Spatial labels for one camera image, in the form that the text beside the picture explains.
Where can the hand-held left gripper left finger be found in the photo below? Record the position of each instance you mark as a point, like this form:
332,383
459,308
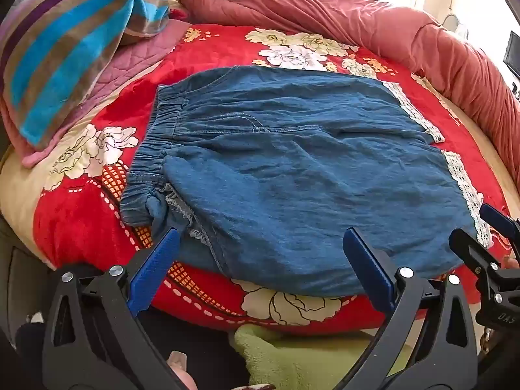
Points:
156,262

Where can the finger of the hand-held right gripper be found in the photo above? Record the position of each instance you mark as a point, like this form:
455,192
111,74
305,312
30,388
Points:
471,252
493,217

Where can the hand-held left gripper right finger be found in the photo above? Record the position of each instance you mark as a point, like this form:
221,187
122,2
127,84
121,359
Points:
367,266

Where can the blue denim pants lace trim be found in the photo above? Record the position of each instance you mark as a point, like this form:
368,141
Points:
292,170

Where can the red floral blanket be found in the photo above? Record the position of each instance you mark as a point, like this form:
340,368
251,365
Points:
81,227

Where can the person's green fleece clothing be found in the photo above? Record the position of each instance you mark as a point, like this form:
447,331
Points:
292,361

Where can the black flat screen television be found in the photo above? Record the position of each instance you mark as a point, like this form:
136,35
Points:
512,50

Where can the pink quilted blanket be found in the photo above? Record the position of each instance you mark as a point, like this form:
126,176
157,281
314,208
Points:
138,55

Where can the blue brown striped towel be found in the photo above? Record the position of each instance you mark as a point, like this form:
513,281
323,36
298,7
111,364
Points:
69,36

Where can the salmon pink duvet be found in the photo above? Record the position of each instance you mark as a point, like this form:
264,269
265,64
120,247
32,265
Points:
325,12

